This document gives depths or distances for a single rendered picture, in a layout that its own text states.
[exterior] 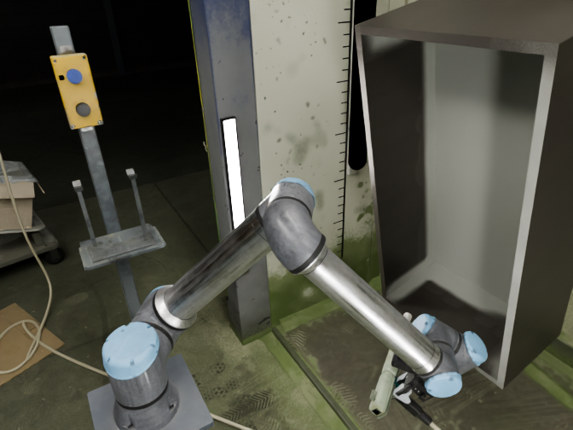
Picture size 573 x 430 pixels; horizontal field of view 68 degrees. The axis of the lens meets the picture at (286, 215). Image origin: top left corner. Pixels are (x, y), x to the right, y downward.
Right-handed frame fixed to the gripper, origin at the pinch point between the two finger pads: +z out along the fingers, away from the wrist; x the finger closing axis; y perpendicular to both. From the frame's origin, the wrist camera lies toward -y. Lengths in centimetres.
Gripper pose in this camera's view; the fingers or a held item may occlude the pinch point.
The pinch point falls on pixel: (390, 389)
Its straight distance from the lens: 159.2
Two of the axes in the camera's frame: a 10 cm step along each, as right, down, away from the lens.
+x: 4.2, -4.3, 8.0
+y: 7.6, 6.4, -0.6
